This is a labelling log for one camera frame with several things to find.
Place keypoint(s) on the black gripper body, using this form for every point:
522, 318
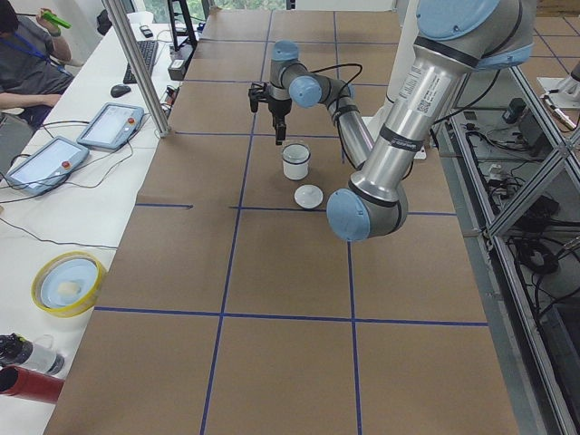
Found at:
277, 109

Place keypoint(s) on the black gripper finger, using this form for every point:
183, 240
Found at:
280, 132

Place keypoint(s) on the white mug lid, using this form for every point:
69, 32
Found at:
308, 196

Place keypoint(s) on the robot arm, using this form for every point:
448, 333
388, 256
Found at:
454, 38

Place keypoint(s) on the white enamel mug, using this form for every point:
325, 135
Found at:
295, 172

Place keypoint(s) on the black computer box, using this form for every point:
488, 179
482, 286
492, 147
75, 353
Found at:
179, 62

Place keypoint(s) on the black computer mouse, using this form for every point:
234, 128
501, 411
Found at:
119, 90

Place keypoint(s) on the far teach pendant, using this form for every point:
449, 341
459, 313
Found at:
112, 126

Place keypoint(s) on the teach pendant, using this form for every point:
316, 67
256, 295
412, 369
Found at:
49, 167
112, 126

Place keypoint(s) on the near teach pendant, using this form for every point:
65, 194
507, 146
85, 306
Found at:
49, 167

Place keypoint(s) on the seated person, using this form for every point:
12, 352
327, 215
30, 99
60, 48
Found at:
33, 56

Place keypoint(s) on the yellow tape roll with bowl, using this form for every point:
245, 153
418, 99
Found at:
69, 284

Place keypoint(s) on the clear water bottle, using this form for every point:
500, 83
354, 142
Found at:
16, 350

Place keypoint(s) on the red bottle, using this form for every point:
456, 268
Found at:
25, 384

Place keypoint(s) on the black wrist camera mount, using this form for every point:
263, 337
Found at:
257, 93

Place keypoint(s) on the aluminium frame post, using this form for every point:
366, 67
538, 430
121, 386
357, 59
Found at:
122, 26

